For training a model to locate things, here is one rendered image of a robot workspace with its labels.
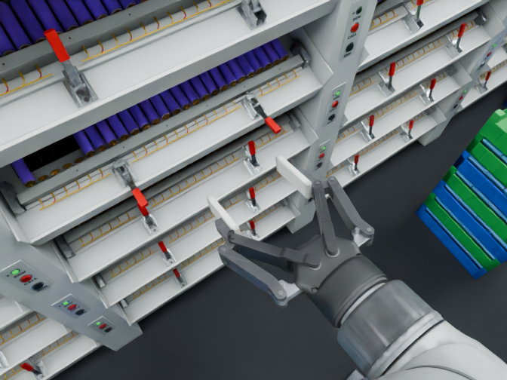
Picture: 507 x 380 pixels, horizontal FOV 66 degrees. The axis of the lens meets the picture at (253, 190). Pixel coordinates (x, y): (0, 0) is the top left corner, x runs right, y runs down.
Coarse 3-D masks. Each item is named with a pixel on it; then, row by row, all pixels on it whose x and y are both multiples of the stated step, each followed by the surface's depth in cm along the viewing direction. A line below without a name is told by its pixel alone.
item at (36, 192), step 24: (264, 72) 74; (216, 96) 71; (240, 96) 73; (168, 120) 68; (192, 120) 70; (120, 144) 65; (144, 144) 67; (72, 168) 63; (96, 168) 64; (24, 192) 60; (48, 192) 62; (72, 192) 63
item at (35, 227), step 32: (288, 32) 79; (320, 64) 76; (256, 96) 75; (288, 96) 77; (192, 128) 71; (224, 128) 72; (64, 160) 65; (128, 160) 67; (160, 160) 68; (192, 160) 72; (0, 192) 61; (64, 192) 64; (96, 192) 65; (128, 192) 67; (32, 224) 62; (64, 224) 63
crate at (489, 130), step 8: (496, 112) 98; (504, 112) 98; (488, 120) 101; (496, 120) 98; (504, 120) 106; (488, 128) 102; (496, 128) 100; (504, 128) 105; (488, 136) 103; (496, 136) 101; (504, 136) 99; (496, 144) 102; (504, 144) 100; (504, 152) 101
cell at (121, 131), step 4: (112, 116) 66; (116, 116) 67; (108, 120) 66; (112, 120) 66; (116, 120) 66; (112, 124) 66; (116, 124) 66; (120, 124) 66; (112, 128) 66; (116, 128) 66; (120, 128) 66; (124, 128) 67; (116, 132) 66; (120, 132) 66; (124, 132) 66; (120, 136) 66
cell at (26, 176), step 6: (12, 162) 61; (18, 162) 61; (24, 162) 62; (18, 168) 61; (24, 168) 62; (18, 174) 61; (24, 174) 61; (30, 174) 62; (24, 180) 61; (30, 180) 62
